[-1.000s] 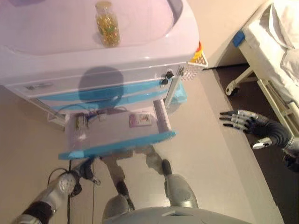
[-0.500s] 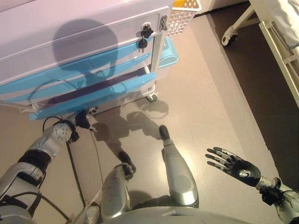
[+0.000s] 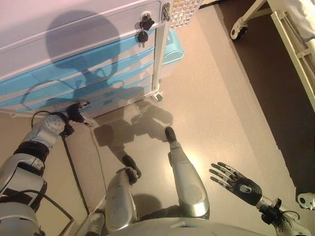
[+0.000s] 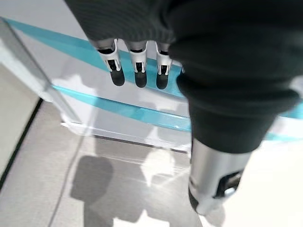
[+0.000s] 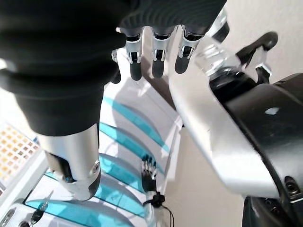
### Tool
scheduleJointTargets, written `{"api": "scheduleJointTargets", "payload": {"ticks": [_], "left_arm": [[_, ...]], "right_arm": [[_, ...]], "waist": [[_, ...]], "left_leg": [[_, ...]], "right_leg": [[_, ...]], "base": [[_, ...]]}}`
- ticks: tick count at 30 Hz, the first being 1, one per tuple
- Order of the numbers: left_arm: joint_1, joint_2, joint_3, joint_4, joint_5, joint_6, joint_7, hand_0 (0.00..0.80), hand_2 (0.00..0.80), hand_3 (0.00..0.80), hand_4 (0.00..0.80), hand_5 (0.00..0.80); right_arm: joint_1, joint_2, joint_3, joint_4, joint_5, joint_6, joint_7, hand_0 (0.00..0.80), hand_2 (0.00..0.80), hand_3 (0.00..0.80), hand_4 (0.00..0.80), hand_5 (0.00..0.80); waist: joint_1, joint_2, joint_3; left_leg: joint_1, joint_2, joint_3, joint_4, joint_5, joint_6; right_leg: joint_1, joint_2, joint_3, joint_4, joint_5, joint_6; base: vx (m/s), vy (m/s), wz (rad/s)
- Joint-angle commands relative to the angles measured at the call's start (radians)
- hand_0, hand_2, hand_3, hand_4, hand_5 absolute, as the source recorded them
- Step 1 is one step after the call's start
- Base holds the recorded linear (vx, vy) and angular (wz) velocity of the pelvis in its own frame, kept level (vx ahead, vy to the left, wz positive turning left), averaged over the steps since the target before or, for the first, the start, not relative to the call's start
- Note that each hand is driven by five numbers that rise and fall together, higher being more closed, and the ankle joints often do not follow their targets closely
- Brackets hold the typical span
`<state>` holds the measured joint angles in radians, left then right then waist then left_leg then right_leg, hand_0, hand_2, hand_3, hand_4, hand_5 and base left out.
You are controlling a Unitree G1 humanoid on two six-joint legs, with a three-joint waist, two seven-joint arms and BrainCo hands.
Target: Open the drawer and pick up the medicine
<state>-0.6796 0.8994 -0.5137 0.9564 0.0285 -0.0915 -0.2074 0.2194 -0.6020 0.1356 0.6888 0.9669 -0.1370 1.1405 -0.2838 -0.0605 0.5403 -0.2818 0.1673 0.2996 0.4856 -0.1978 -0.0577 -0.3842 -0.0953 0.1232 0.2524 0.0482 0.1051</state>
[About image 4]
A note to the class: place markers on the white medical cart blue drawers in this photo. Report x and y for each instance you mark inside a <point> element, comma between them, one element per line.
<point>146,101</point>

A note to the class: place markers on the translucent white side bin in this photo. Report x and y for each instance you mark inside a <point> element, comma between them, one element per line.
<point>35,68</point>

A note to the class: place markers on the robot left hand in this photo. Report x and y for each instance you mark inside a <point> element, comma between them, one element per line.
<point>225,71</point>

